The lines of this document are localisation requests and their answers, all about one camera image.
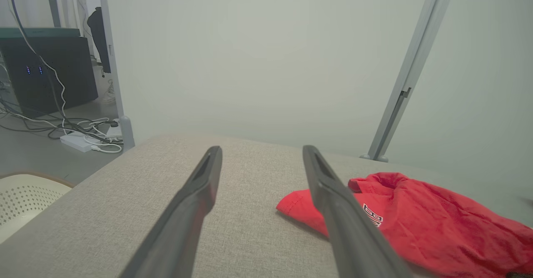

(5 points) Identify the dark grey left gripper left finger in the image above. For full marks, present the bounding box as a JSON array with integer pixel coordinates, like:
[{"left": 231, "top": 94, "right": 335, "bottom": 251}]
[{"left": 119, "top": 146, "right": 223, "bottom": 278}]

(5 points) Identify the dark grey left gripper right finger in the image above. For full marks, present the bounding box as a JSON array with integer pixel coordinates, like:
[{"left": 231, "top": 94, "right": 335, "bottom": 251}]
[{"left": 303, "top": 145, "right": 413, "bottom": 278}]

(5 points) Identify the plain red garment with logo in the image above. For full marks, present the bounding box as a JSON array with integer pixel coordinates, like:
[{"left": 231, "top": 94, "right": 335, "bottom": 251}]
[{"left": 276, "top": 172, "right": 533, "bottom": 278}]

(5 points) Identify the white power strip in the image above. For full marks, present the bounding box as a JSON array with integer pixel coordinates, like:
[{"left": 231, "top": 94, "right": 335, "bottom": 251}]
[{"left": 60, "top": 132, "right": 94, "bottom": 153}]

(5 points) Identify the white shoe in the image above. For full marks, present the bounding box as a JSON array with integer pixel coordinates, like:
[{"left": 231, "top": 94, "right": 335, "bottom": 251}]
[{"left": 102, "top": 80, "right": 117, "bottom": 104}]

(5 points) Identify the cream perforated laundry basket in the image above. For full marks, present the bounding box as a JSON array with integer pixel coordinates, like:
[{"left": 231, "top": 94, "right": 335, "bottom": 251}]
[{"left": 0, "top": 172, "right": 75, "bottom": 245}]

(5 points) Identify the black computer tower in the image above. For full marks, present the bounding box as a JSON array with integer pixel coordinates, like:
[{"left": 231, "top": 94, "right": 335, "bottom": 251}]
[{"left": 0, "top": 36, "right": 98, "bottom": 118}]

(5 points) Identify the black trousers leg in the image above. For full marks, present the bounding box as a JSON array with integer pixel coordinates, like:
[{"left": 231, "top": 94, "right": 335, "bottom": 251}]
[{"left": 87, "top": 7, "right": 112, "bottom": 73}]

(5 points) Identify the teal flat board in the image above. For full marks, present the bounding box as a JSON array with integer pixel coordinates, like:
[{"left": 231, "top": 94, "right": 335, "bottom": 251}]
[{"left": 0, "top": 27, "right": 81, "bottom": 40}]

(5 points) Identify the white looped cable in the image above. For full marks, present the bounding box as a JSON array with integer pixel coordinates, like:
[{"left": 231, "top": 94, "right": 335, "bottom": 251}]
[{"left": 83, "top": 120, "right": 123, "bottom": 153}]

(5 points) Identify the black floor cable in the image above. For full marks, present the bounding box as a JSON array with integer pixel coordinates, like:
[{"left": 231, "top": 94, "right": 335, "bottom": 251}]
[{"left": 0, "top": 99, "right": 119, "bottom": 141}]

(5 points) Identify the grey slanted metal post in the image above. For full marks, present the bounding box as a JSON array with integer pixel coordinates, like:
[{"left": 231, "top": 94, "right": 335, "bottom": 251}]
[{"left": 360, "top": 0, "right": 458, "bottom": 163}]

